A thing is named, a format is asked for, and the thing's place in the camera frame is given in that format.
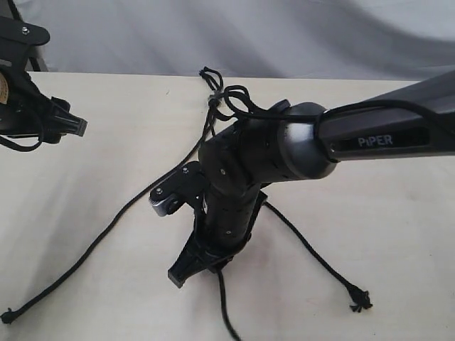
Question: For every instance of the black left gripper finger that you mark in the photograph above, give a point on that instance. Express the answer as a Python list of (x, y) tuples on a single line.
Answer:
[(66, 123)]

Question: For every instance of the black backdrop stand pole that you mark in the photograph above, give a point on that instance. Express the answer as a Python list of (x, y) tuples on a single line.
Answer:
[(35, 58)]

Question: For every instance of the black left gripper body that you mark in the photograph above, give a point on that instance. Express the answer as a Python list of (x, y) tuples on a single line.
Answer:
[(25, 111)]

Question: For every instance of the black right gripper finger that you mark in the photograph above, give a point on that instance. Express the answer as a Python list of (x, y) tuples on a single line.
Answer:
[(216, 262), (193, 259)]

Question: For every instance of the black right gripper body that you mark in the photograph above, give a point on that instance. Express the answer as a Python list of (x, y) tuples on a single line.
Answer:
[(226, 225)]

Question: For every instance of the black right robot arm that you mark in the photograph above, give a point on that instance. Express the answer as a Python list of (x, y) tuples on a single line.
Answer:
[(305, 142)]

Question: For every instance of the clear tape piece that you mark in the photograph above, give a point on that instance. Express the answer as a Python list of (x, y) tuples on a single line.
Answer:
[(215, 99)]

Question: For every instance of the white backdrop cloth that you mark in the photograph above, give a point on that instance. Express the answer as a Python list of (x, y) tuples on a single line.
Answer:
[(368, 40)]

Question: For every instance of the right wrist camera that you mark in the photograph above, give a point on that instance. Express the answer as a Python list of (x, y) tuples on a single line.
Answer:
[(185, 185)]

